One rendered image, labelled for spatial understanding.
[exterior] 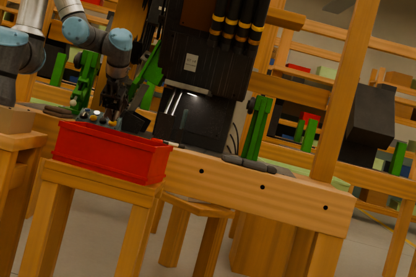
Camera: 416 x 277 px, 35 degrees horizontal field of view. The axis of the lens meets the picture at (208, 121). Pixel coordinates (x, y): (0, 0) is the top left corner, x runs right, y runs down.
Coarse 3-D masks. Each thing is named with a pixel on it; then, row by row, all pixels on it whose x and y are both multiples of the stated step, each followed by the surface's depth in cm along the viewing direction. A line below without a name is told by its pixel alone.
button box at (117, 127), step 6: (84, 108) 239; (78, 114) 236; (90, 114) 237; (96, 114) 237; (102, 114) 238; (78, 120) 233; (84, 120) 233; (90, 120) 234; (96, 120) 234; (108, 120) 236; (120, 120) 237; (102, 126) 233; (108, 126) 233; (114, 126) 233; (120, 126) 239
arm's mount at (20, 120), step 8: (0, 104) 198; (0, 112) 191; (8, 112) 191; (16, 112) 193; (24, 112) 201; (32, 112) 209; (0, 120) 191; (8, 120) 191; (16, 120) 195; (24, 120) 203; (32, 120) 211; (0, 128) 191; (8, 128) 191; (16, 128) 197; (24, 128) 205
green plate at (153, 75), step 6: (156, 48) 254; (150, 54) 254; (156, 54) 255; (150, 60) 254; (156, 60) 255; (144, 66) 254; (150, 66) 255; (156, 66) 255; (144, 72) 256; (150, 72) 256; (156, 72) 255; (144, 78) 256; (150, 78) 256; (156, 78) 255; (156, 84) 255
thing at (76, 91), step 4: (96, 72) 285; (80, 76) 278; (80, 80) 277; (84, 80) 277; (88, 80) 277; (80, 84) 277; (88, 84) 278; (76, 88) 277; (80, 88) 275; (88, 88) 278; (72, 92) 272; (76, 92) 272; (80, 92) 273; (84, 92) 277; (72, 96) 274; (80, 96) 273; (84, 96) 275; (76, 100) 275; (80, 100) 274
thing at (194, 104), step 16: (176, 96) 271; (192, 96) 270; (176, 112) 271; (192, 112) 270; (208, 112) 270; (224, 112) 270; (176, 128) 271; (192, 128) 270; (208, 128) 270; (224, 128) 270; (192, 144) 271; (208, 144) 271; (224, 144) 270
